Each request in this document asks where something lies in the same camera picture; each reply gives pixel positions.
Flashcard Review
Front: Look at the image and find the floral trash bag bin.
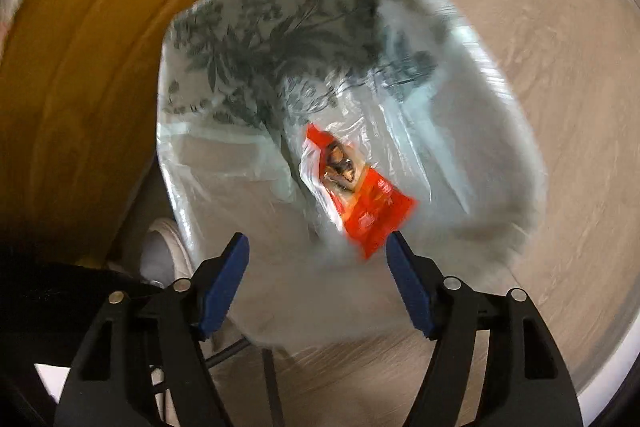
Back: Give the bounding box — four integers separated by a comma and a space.
156, 0, 544, 348

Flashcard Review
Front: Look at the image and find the orange chip bag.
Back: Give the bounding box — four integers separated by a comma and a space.
299, 124, 416, 260

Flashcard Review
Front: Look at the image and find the white slipper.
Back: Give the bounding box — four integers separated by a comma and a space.
140, 218, 194, 288

